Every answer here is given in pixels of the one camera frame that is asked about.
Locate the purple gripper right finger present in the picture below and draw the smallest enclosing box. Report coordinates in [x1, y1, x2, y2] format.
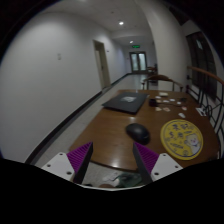
[132, 141, 184, 186]

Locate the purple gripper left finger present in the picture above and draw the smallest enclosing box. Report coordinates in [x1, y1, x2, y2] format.
[41, 141, 94, 185]

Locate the black computer mouse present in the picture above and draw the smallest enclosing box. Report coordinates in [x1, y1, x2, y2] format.
[125, 123, 151, 145]

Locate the round yellow mouse pad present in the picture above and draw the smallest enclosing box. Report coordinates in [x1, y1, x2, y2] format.
[160, 119, 204, 161]

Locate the small white tea cup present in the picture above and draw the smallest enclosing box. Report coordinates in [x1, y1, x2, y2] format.
[178, 113, 186, 119]

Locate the small black cup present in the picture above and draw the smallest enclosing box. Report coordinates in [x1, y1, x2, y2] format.
[149, 99, 157, 107]

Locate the black closed laptop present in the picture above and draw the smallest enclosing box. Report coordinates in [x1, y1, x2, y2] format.
[102, 92, 147, 114]

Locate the white tray on table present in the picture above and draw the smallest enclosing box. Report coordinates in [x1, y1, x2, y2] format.
[159, 92, 168, 97]

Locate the white power strip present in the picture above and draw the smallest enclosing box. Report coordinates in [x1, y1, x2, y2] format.
[195, 108, 207, 116]

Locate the wooden chair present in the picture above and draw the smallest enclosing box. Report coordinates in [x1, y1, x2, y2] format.
[141, 75, 184, 92]

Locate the glass double door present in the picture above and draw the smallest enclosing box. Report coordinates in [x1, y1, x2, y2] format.
[129, 51, 147, 73]

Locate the wooden stair handrail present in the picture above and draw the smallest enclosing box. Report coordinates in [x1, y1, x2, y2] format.
[187, 66, 224, 86]

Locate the beige side door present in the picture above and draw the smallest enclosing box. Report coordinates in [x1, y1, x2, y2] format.
[93, 40, 111, 89]

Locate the green exit sign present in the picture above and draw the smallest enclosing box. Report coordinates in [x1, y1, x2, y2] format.
[132, 45, 140, 49]

